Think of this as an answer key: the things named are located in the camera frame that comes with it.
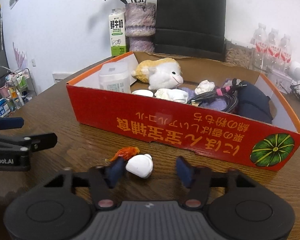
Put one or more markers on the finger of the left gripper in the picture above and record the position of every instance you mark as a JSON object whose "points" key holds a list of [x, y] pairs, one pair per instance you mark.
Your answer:
{"points": [[11, 123], [41, 142]]}

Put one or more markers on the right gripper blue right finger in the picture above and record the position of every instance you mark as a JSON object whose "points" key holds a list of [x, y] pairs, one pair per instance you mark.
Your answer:
{"points": [[197, 180]]}

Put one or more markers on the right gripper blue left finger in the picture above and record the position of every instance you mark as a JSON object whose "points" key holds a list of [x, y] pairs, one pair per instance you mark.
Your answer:
{"points": [[101, 180]]}

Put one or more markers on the white earbuds case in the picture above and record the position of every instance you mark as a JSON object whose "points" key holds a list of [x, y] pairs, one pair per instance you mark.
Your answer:
{"points": [[140, 165]]}

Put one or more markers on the purple fabric pouch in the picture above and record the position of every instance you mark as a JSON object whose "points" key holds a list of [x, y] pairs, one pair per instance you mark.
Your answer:
{"points": [[222, 99]]}

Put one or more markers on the iridescent plastic flower wrap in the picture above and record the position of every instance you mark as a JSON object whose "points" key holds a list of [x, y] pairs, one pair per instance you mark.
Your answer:
{"points": [[175, 95]]}

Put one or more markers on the white tissue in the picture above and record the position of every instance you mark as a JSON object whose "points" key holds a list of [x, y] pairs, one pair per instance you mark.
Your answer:
{"points": [[204, 86]]}

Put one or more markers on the navy zipper case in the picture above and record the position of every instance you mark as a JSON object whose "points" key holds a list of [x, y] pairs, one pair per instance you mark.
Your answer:
{"points": [[253, 103]]}

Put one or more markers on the translucent white plastic container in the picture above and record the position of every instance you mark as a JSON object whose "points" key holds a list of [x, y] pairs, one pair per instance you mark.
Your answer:
{"points": [[115, 77]]}

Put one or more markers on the white yellow plush toy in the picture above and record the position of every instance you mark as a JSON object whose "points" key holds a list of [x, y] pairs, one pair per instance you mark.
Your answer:
{"points": [[162, 73]]}

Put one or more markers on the white round cap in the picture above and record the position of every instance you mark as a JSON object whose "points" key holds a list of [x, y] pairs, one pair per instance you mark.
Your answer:
{"points": [[143, 92]]}

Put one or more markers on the orange dried flower petal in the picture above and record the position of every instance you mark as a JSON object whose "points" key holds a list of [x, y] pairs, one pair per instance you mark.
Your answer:
{"points": [[126, 153]]}

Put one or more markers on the metal storage rack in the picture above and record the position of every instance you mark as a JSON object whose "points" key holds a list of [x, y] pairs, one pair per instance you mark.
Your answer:
{"points": [[17, 88]]}

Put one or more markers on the red orange cardboard box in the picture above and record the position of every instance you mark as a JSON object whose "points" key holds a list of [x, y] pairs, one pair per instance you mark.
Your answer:
{"points": [[224, 136]]}

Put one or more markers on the white tin box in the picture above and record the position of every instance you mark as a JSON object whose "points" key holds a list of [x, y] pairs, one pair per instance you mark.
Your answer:
{"points": [[281, 81]]}

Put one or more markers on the clear food storage jar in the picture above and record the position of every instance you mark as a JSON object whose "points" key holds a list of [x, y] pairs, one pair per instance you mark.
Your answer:
{"points": [[239, 53]]}

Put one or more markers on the green white milk carton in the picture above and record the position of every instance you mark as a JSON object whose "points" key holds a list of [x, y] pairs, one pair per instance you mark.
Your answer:
{"points": [[117, 32]]}

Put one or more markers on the water bottle middle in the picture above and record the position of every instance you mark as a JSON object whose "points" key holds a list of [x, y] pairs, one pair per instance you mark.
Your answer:
{"points": [[273, 49]]}

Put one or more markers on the water bottle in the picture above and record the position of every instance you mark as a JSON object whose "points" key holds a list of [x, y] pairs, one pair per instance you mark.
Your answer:
{"points": [[285, 52], [273, 49], [259, 40]]}

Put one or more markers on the water bottle left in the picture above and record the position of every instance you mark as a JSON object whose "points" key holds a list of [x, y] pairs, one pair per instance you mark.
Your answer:
{"points": [[259, 40]]}

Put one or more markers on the water bottle right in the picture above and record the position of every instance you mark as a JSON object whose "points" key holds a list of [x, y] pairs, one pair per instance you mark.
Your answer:
{"points": [[285, 52]]}

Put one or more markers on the black paper shopping bag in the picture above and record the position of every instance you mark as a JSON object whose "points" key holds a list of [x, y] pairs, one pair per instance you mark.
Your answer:
{"points": [[193, 28]]}

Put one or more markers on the purple ceramic vase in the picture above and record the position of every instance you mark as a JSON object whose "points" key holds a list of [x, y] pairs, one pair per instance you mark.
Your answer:
{"points": [[140, 26]]}

